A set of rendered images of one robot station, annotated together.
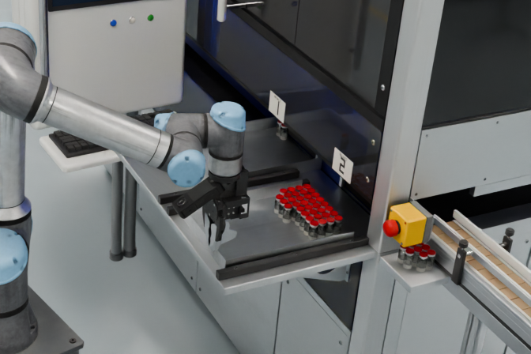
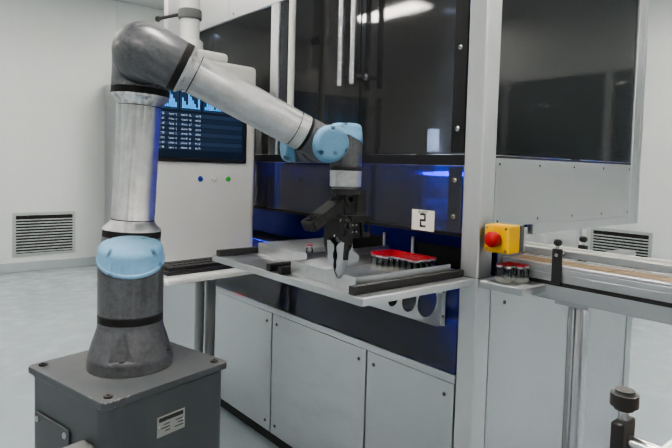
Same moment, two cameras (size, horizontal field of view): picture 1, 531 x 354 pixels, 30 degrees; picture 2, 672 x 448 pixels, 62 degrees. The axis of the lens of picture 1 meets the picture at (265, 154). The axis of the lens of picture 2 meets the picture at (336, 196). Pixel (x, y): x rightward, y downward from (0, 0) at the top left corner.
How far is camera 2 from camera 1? 1.23 m
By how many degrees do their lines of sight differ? 27
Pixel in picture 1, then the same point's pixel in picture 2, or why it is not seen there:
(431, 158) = (504, 187)
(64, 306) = not seen: outside the picture
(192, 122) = not seen: hidden behind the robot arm
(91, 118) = (239, 83)
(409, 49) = (482, 79)
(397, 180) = (484, 203)
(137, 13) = (218, 174)
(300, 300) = (390, 375)
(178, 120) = not seen: hidden behind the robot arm
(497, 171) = (544, 212)
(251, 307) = (333, 413)
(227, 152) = (350, 161)
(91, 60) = (182, 208)
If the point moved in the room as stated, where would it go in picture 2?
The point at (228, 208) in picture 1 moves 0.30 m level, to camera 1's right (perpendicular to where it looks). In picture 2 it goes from (352, 225) to (473, 226)
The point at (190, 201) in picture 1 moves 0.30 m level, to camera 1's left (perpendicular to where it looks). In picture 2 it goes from (319, 215) to (182, 213)
